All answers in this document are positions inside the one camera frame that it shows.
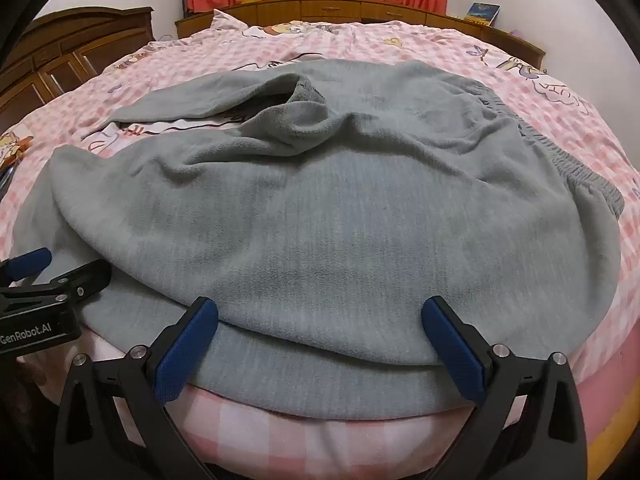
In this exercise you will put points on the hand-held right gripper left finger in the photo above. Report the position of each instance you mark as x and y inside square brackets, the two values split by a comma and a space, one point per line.
[185, 350]

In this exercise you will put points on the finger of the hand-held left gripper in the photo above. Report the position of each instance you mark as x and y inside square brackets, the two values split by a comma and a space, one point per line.
[85, 277]
[30, 262]

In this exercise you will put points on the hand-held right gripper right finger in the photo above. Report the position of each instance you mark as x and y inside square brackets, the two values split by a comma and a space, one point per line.
[455, 355]

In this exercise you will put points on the grey pants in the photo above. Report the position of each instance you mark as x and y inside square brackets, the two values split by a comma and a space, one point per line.
[320, 220]

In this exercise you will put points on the black smartphone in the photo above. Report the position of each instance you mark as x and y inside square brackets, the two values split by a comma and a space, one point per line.
[5, 176]

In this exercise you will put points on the wooden headboard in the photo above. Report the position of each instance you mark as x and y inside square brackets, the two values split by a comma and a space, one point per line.
[75, 50]

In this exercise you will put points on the pink checked bedsheet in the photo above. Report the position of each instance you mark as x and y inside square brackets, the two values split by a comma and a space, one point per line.
[550, 125]

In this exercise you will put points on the small purple item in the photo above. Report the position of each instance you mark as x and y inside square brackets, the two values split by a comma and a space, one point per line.
[517, 34]

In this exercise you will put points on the blue book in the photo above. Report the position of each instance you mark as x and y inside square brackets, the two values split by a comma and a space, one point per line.
[482, 12]

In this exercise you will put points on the low wooden cabinet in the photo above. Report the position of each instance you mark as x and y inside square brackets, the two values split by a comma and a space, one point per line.
[330, 10]

